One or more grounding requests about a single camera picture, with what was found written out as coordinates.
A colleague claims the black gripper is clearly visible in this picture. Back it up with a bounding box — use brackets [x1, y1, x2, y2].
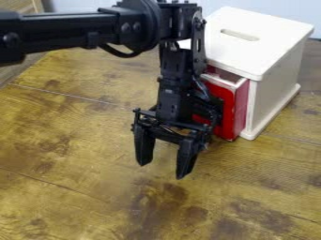
[132, 48, 216, 179]

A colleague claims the black metal drawer handle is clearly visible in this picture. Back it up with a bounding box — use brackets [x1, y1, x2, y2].
[191, 96, 223, 128]

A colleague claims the red wooden drawer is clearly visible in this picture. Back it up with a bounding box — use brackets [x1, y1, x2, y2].
[202, 65, 250, 142]

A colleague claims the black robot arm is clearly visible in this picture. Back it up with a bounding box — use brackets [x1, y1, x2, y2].
[0, 0, 223, 178]

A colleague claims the white wooden box cabinet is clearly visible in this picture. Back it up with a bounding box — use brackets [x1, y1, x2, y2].
[204, 7, 313, 141]

